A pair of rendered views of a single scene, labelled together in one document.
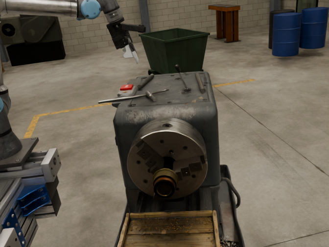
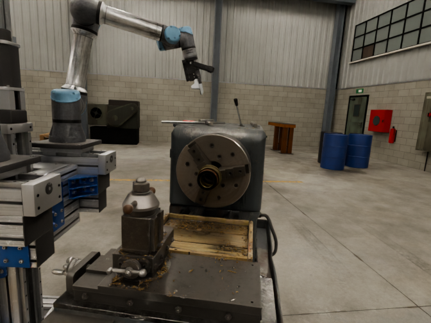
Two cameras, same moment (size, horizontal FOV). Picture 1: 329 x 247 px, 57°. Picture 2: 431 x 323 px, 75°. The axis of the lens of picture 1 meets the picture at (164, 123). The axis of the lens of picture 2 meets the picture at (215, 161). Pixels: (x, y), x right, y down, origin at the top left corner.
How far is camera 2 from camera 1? 0.40 m
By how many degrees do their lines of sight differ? 14
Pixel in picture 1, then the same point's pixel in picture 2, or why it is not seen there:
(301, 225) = (337, 301)
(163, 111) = (217, 130)
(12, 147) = (77, 135)
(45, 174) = (100, 165)
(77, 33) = (152, 126)
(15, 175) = (73, 161)
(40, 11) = (131, 26)
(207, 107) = (257, 132)
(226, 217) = (262, 259)
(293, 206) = (329, 284)
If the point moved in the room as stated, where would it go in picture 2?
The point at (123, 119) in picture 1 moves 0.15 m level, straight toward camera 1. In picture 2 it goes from (180, 132) to (180, 135)
